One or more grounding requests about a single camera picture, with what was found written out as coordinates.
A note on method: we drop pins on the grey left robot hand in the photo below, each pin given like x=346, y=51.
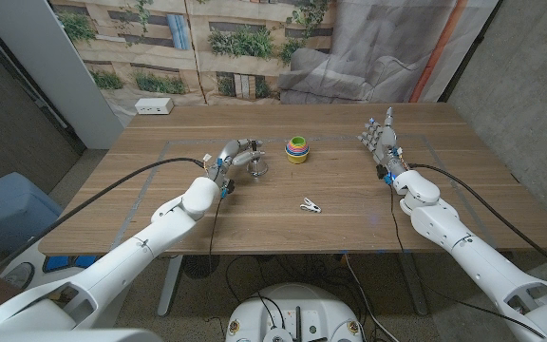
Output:
x=228, y=157

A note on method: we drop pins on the white robot torso base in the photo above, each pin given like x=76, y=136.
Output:
x=297, y=304

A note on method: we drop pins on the white power strip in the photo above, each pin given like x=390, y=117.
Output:
x=154, y=106

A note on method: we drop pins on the white clothespin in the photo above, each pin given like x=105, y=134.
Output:
x=310, y=205

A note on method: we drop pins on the black round floor fan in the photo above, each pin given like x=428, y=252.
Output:
x=201, y=266

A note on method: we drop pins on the stack of colourful toy cups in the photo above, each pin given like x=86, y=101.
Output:
x=297, y=154

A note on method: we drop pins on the white floor box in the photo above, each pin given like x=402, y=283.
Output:
x=36, y=259

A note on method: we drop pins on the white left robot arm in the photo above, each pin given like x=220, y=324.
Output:
x=169, y=228

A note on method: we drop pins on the printed fabric backdrop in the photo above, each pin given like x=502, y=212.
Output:
x=254, y=47

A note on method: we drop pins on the grey table leg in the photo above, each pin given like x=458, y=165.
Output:
x=413, y=285

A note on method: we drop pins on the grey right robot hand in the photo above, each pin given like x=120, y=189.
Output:
x=386, y=142

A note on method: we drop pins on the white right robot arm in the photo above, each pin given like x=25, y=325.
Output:
x=444, y=223

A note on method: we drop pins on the blue plastic bin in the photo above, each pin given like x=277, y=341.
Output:
x=7, y=209

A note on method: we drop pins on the white table leg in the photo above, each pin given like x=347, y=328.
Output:
x=169, y=290

